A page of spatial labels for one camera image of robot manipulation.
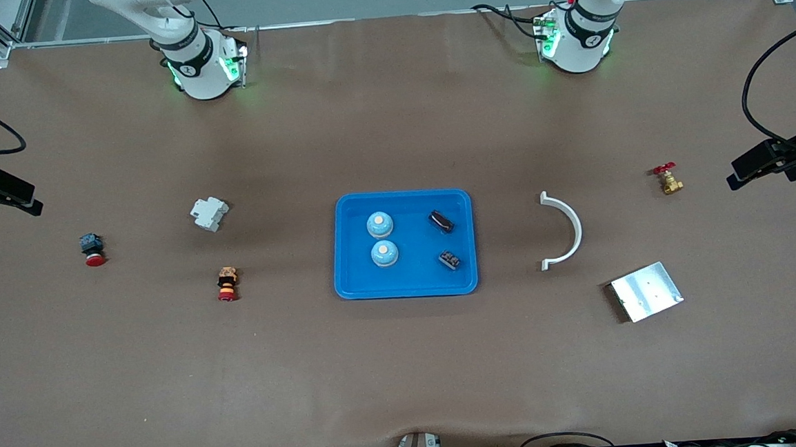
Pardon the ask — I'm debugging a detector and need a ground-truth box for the dark brown electrolytic capacitor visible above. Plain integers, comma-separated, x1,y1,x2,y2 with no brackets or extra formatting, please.
428,209,455,236

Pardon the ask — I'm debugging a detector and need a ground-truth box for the light blue call bell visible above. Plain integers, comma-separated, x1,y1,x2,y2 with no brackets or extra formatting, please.
366,211,395,241
370,239,401,270

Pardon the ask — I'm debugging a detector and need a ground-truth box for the blue plastic tray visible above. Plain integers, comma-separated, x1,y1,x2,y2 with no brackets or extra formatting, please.
329,186,479,304

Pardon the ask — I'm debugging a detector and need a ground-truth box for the red push button blue block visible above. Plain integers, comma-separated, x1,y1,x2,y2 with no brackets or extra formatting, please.
79,232,107,268

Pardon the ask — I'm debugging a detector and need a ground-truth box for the silver metal plate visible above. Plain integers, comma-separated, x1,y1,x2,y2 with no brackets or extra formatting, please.
604,259,686,325

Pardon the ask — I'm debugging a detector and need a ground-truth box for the white circuit breaker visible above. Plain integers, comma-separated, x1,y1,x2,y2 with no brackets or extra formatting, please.
189,195,231,234

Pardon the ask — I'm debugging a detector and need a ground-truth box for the red yellow emergency stop button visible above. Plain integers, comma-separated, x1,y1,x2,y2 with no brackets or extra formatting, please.
215,265,241,303

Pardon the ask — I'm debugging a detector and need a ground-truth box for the brown paper table cover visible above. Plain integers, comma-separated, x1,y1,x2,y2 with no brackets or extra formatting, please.
0,0,796,447

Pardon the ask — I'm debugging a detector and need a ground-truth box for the brass valve red handle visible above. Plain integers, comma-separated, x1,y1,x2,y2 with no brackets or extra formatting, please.
651,161,685,196

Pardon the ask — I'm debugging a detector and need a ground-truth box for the white curved plastic bracket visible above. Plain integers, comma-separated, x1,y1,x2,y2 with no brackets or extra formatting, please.
537,188,586,272

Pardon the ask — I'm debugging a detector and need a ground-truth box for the black cable bundle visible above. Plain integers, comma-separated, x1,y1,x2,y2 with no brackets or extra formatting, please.
472,417,796,447

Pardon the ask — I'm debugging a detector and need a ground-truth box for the black arm base cable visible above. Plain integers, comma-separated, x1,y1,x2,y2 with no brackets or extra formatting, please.
471,0,543,43

